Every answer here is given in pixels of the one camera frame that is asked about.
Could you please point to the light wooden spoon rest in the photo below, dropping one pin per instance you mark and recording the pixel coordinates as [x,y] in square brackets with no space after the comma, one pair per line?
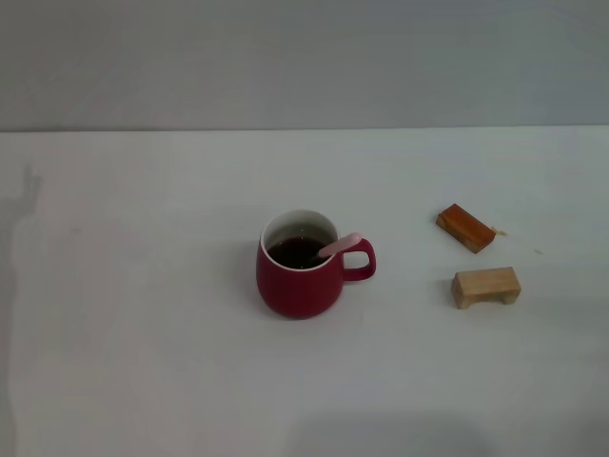
[480,285]

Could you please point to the red ceramic mug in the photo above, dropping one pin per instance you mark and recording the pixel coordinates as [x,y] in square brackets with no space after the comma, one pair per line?
[300,290]

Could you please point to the dark orange wooden block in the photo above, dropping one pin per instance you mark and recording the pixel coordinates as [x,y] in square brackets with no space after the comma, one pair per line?
[466,228]

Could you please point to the dark brown coffee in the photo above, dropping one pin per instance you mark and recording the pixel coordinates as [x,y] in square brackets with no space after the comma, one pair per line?
[292,254]

